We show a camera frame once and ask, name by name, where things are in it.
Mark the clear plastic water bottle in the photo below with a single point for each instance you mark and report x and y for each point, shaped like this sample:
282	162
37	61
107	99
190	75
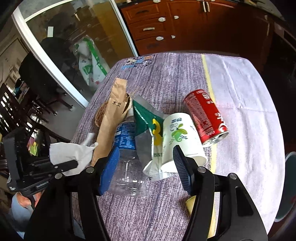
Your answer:
128	179

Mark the pale yellow husk piece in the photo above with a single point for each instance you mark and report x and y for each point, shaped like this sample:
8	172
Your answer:
192	205

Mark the white paper tissue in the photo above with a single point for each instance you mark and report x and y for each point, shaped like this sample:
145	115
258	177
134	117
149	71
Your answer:
63	152

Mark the person's left hand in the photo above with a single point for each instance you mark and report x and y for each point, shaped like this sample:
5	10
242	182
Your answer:
24	201

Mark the glass sliding door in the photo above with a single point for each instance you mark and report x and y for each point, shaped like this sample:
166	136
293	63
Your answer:
53	31

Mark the brown wooden kitchen cabinet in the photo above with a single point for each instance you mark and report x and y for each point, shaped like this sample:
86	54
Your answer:
212	26

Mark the teal trash bin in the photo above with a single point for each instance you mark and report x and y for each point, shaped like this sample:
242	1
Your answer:
288	194

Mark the white green plastic bag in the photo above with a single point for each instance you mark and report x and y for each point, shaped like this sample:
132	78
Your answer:
92	66

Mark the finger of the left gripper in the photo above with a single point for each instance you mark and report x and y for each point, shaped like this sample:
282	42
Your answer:
65	166

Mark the green silver snack wrapper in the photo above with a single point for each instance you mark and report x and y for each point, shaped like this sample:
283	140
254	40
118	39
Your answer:
149	138

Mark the brown paper bag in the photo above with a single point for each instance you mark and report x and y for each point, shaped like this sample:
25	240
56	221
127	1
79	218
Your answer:
115	112

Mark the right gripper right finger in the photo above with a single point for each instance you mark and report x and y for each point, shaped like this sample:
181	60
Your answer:
238	217

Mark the red cola can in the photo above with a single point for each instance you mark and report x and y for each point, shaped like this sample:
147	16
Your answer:
208	121

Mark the white paper cup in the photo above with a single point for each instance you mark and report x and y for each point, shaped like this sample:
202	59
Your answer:
179	129

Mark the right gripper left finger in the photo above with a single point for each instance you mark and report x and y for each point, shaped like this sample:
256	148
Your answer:
68	208

